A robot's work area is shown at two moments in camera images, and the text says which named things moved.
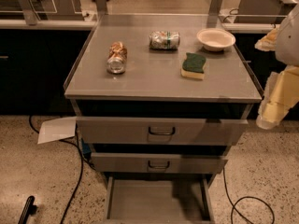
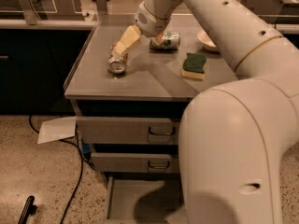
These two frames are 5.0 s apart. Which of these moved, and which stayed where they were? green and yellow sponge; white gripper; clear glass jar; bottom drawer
Moved: white gripper
Stayed: bottom drawer; clear glass jar; green and yellow sponge
